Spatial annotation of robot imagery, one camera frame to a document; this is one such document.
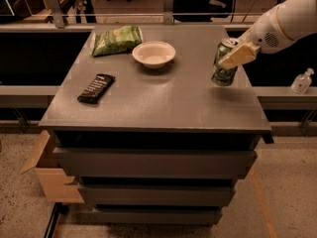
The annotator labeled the metal railing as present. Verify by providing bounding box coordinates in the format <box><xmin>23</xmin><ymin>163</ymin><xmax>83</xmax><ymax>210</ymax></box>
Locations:
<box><xmin>0</xmin><ymin>0</ymin><xmax>285</xmax><ymax>24</ymax></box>

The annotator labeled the grey drawer cabinet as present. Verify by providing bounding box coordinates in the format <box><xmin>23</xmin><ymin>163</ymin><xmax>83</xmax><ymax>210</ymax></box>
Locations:
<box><xmin>42</xmin><ymin>25</ymin><xmax>270</xmax><ymax>225</ymax></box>

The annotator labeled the green soda can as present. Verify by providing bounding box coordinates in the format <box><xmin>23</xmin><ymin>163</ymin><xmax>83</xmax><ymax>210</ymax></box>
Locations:
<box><xmin>211</xmin><ymin>38</ymin><xmax>239</xmax><ymax>86</ymax></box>

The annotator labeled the clear sanitizer bottle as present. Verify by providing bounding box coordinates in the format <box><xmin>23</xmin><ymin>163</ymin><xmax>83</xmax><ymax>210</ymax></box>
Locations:
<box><xmin>290</xmin><ymin>68</ymin><xmax>314</xmax><ymax>94</ymax></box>

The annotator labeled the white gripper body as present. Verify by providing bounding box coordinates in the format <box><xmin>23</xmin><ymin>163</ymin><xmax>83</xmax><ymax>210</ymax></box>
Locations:
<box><xmin>239</xmin><ymin>6</ymin><xmax>295</xmax><ymax>54</ymax></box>

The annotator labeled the black chocolate bar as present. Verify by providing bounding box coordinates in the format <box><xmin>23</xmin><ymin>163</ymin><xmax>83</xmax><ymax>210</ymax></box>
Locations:
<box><xmin>77</xmin><ymin>73</ymin><xmax>116</xmax><ymax>104</ymax></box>

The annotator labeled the cardboard box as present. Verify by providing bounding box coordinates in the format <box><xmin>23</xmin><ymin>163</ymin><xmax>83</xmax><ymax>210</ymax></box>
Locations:
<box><xmin>21</xmin><ymin>130</ymin><xmax>83</xmax><ymax>203</ymax></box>

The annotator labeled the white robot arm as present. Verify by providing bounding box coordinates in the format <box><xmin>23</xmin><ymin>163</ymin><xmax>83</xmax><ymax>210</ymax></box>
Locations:
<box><xmin>218</xmin><ymin>0</ymin><xmax>317</xmax><ymax>69</ymax></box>

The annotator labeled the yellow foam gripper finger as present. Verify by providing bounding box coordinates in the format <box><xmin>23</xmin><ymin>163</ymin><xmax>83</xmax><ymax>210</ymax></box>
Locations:
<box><xmin>218</xmin><ymin>42</ymin><xmax>261</xmax><ymax>70</ymax></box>

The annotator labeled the green chip bag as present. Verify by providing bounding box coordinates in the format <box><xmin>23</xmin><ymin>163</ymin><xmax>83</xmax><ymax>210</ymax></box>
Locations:
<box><xmin>91</xmin><ymin>26</ymin><xmax>144</xmax><ymax>57</ymax></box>

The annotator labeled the white paper bowl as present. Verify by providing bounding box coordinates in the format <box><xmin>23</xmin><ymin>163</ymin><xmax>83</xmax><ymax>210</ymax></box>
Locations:
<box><xmin>132</xmin><ymin>41</ymin><xmax>176</xmax><ymax>69</ymax></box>

